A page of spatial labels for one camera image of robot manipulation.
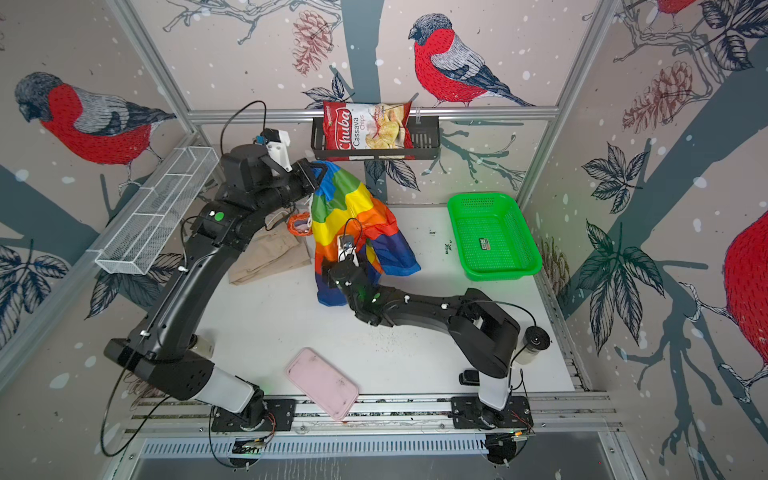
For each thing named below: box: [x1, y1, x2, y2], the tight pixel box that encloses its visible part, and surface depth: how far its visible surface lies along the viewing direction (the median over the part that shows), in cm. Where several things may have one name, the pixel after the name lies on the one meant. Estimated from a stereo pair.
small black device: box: [458, 370, 480, 386], surface depth 79 cm
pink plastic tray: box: [287, 347, 360, 421], surface depth 79 cm
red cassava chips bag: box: [323, 101, 413, 161], surface depth 90 cm
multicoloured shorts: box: [310, 161, 421, 307], surface depth 77 cm
